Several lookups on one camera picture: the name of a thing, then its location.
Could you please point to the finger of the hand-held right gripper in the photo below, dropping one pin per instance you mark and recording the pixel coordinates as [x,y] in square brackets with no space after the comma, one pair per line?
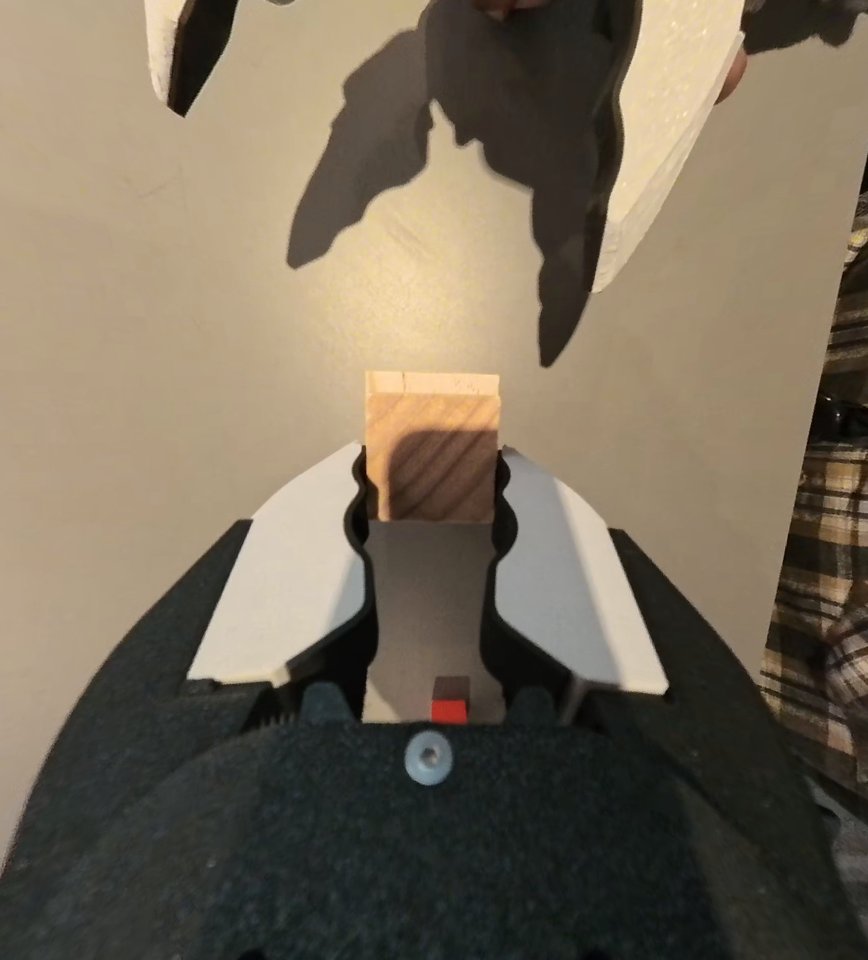
[681,97]
[163,45]

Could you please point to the person's plaid shirt torso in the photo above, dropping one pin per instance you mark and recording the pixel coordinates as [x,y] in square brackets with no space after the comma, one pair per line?
[839,600]

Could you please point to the medium natural wooden cube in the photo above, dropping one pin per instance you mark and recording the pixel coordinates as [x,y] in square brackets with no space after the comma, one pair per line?
[430,435]

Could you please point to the person's right hand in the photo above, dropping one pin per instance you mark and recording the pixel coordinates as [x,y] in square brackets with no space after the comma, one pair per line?
[737,75]

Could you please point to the small red wooden cube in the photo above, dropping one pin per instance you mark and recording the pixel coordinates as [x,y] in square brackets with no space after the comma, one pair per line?
[450,711]

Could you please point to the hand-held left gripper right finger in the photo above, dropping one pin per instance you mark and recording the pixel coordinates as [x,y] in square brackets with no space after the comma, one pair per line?
[576,592]

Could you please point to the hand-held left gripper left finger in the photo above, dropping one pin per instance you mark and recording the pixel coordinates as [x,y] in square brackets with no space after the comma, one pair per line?
[284,585]

